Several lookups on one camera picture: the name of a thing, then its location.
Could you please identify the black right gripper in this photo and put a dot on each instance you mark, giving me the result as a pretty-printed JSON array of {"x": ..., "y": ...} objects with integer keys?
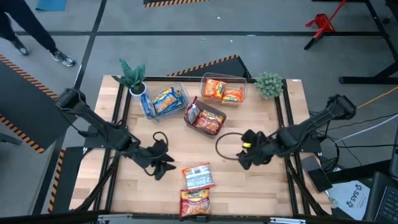
[{"x": 256, "y": 147}]

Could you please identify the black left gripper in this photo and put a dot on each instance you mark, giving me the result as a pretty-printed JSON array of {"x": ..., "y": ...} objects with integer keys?
[{"x": 152, "y": 155}]

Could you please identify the orange Maruchan ramen packet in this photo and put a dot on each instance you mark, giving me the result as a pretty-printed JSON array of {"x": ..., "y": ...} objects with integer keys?
[
  {"x": 198, "y": 176},
  {"x": 232, "y": 96},
  {"x": 214, "y": 88}
]

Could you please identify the red Maruchan ramen packet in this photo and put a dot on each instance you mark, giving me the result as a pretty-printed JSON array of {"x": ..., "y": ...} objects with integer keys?
[
  {"x": 209, "y": 123},
  {"x": 195, "y": 203},
  {"x": 192, "y": 113}
]

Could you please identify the blue Maruchan ramen packet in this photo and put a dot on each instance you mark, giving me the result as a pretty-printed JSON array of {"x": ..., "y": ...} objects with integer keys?
[
  {"x": 179, "y": 99},
  {"x": 164, "y": 100},
  {"x": 146, "y": 105}
]

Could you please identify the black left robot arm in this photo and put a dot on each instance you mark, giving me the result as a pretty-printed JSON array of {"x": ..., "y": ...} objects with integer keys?
[{"x": 93, "y": 121}]

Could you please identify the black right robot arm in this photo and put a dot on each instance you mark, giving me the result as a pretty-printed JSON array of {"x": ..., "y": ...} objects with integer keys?
[{"x": 311, "y": 124}]

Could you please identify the clear plastic bin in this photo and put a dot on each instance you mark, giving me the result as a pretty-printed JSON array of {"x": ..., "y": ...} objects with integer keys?
[
  {"x": 239, "y": 82},
  {"x": 186, "y": 109}
]

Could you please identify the dark grey plastic bin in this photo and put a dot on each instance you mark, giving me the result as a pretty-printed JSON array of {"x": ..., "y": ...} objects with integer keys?
[{"x": 208, "y": 105}]

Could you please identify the black tablet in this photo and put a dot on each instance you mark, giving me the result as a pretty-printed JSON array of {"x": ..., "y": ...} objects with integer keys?
[{"x": 317, "y": 174}]

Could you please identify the round pale green succulent plant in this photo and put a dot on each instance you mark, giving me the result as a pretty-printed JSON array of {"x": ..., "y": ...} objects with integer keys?
[{"x": 269, "y": 85}]

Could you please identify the spiky green plant white pot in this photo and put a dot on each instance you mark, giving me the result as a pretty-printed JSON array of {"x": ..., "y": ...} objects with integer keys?
[{"x": 133, "y": 77}]

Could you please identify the black hazard-striped floor mat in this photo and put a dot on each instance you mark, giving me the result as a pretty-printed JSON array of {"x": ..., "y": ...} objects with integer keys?
[
  {"x": 224, "y": 70},
  {"x": 66, "y": 177},
  {"x": 174, "y": 2}
]

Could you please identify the white printed paper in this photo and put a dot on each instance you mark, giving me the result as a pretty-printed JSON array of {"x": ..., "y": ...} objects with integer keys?
[{"x": 351, "y": 199}]

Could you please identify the black desk leg bar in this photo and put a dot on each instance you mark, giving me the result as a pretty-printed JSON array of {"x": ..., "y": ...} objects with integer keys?
[{"x": 357, "y": 172}]

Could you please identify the black laptop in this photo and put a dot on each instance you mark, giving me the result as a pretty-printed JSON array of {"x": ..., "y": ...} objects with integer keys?
[{"x": 385, "y": 202}]

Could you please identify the black hazard-striped platform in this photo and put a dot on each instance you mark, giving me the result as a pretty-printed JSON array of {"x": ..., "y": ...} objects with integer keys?
[{"x": 28, "y": 105}]

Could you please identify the red metal stand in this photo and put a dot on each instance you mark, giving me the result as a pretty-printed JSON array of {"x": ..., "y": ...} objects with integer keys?
[{"x": 321, "y": 25}]

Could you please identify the blue floor mat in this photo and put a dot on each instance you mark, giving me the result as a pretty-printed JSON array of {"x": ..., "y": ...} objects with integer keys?
[{"x": 51, "y": 4}]

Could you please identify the person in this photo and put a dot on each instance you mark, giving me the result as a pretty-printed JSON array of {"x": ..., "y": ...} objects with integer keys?
[{"x": 28, "y": 15}]

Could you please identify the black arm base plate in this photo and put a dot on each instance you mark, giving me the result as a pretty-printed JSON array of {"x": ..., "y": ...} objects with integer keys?
[
  {"x": 314, "y": 149},
  {"x": 90, "y": 143}
]

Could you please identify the silver metal bracket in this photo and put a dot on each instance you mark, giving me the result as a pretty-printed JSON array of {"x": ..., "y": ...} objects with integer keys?
[
  {"x": 115, "y": 217},
  {"x": 287, "y": 221}
]

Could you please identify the black aluminium extrusion frame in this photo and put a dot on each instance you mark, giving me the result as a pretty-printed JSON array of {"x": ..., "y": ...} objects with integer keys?
[{"x": 286, "y": 93}]

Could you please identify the black desk frame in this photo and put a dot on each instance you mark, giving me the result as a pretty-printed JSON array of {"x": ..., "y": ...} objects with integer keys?
[{"x": 379, "y": 31}]

